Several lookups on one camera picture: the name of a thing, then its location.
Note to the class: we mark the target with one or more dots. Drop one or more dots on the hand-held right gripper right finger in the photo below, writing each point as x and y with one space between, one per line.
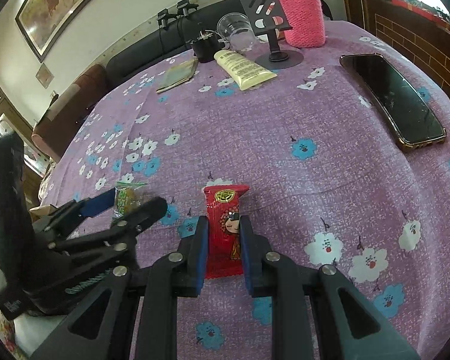
248 255

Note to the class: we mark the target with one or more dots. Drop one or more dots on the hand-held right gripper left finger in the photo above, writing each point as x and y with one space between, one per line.
200 255

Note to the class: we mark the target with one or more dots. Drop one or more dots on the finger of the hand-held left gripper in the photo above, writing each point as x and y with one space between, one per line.
150 208
97 202

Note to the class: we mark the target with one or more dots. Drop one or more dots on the small green candy packet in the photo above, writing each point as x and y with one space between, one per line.
127 198

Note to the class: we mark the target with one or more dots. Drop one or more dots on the red doll print snack packet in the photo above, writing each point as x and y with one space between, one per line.
225 210

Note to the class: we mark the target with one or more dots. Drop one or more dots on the brown armchair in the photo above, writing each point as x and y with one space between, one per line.
86 82

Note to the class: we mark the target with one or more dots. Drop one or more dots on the olive flat pouch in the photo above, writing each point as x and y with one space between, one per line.
178 75

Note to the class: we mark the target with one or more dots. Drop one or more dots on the black sofa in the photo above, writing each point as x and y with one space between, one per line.
142 56

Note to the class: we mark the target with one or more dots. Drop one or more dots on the cream tube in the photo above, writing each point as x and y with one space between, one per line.
243 69

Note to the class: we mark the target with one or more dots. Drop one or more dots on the small black container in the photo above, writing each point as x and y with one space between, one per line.
206 48

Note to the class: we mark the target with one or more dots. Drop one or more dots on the black clamp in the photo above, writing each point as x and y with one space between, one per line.
165 18
186 6

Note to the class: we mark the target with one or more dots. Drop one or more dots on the clear plastic cup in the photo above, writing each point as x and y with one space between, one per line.
236 33

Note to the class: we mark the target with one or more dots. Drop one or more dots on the black phone stand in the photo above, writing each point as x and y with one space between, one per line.
285 60

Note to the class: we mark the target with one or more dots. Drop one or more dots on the black smartphone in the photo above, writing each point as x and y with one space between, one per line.
397 97

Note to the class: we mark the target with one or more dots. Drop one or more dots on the pink flask with knitted sleeve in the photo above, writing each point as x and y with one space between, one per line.
303 18

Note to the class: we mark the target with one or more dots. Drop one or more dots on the wooden cabinet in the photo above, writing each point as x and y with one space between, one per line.
405 33

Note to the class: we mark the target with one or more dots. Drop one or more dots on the small wall plaque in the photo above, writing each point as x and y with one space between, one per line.
45 75

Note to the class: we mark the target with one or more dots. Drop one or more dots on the framed wall picture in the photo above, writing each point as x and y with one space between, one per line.
60 7

